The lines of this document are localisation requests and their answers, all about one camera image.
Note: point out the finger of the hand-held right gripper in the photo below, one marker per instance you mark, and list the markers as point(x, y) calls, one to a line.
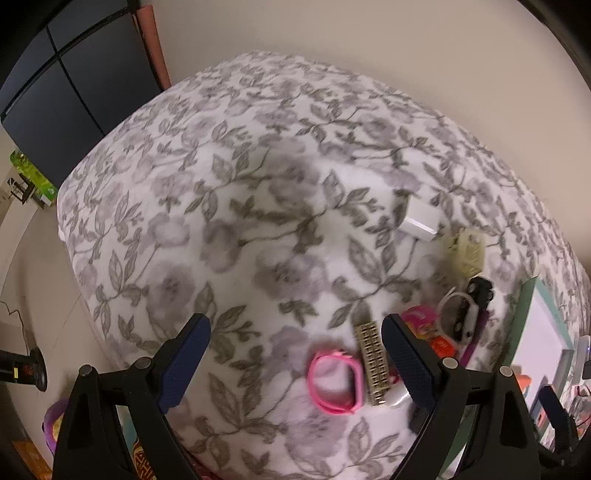
point(551, 410)

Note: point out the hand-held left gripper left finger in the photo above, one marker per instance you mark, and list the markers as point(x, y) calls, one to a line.
point(184, 360)

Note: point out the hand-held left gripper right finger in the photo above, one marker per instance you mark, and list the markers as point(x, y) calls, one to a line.
point(408, 364)

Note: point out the gold patterned box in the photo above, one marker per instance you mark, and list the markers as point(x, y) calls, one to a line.
point(373, 364)

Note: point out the orange tube with white cap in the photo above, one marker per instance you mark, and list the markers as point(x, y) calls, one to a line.
point(441, 346)

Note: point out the pink-capped dog toy figure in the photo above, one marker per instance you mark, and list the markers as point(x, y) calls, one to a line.
point(418, 317)

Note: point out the pink wristband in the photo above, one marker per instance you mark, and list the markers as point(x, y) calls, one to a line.
point(354, 383)

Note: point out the white wristband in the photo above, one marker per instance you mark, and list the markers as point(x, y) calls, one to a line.
point(472, 321)

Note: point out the teal shallow box tray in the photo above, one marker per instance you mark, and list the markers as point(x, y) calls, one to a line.
point(549, 332)

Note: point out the purple lighter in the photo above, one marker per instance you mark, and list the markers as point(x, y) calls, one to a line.
point(480, 325)

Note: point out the black toy car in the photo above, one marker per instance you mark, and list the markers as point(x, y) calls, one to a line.
point(480, 288)

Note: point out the cream hair claw clip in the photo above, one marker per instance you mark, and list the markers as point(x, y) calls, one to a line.
point(468, 258)

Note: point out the white wall charger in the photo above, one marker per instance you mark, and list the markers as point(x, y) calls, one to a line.
point(418, 221)

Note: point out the orange and blue toy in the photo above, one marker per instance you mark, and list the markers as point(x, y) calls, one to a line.
point(524, 382)

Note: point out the red printed package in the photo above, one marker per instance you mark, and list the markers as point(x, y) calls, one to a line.
point(143, 461)

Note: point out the purple printed package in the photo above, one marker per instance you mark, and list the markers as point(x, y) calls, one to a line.
point(51, 422)

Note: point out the black floor stand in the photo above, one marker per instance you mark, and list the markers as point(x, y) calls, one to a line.
point(27, 369)

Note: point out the grey floral blanket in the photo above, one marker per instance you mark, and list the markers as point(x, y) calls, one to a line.
point(231, 184)

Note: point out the orange cardboard box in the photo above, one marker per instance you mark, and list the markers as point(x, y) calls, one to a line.
point(27, 459)

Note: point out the green box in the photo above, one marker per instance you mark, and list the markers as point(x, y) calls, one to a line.
point(27, 177)

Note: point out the dark blue cabinet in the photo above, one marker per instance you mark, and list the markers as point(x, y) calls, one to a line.
point(69, 92)

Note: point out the red-brown board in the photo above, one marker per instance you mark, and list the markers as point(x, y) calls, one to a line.
point(152, 46)

